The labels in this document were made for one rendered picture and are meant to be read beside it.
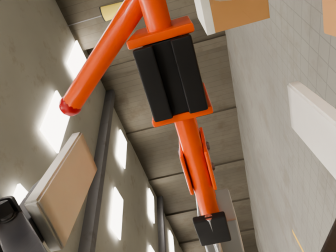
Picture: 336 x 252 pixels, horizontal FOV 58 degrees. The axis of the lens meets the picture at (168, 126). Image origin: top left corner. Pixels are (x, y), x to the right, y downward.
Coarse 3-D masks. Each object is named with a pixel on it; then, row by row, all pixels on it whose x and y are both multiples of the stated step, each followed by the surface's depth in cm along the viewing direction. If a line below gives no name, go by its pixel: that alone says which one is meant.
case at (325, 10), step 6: (324, 0) 46; (330, 0) 44; (324, 6) 46; (330, 6) 45; (324, 12) 47; (330, 12) 45; (324, 18) 47; (330, 18) 46; (324, 24) 48; (330, 24) 46; (324, 30) 48; (330, 30) 46
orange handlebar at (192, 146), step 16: (144, 0) 25; (160, 0) 26; (144, 16) 26; (160, 16) 26; (176, 128) 31; (192, 128) 30; (192, 144) 31; (208, 144) 34; (192, 160) 32; (208, 160) 32; (192, 176) 33; (208, 176) 33; (192, 192) 33; (208, 192) 33; (208, 208) 34
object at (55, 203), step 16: (80, 144) 19; (64, 160) 16; (80, 160) 18; (48, 176) 15; (64, 176) 16; (80, 176) 18; (32, 192) 14; (48, 192) 14; (64, 192) 15; (80, 192) 17; (32, 208) 13; (48, 208) 14; (64, 208) 15; (48, 224) 14; (64, 224) 15; (48, 240) 14; (64, 240) 14
